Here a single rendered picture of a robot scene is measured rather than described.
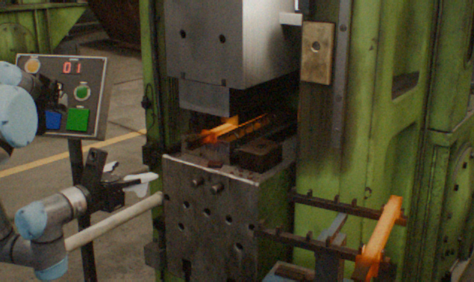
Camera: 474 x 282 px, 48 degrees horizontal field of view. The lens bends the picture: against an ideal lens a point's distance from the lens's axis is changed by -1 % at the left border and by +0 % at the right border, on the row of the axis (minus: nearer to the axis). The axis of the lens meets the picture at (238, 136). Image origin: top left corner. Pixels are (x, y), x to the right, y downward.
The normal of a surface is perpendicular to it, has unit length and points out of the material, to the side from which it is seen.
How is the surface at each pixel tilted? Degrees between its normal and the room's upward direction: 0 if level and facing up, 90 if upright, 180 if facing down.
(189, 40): 90
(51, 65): 60
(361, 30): 90
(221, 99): 90
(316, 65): 90
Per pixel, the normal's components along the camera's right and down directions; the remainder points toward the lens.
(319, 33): -0.58, 0.27
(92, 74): -0.16, -0.18
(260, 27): 0.81, 0.20
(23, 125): 0.99, -0.03
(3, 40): 0.61, 0.22
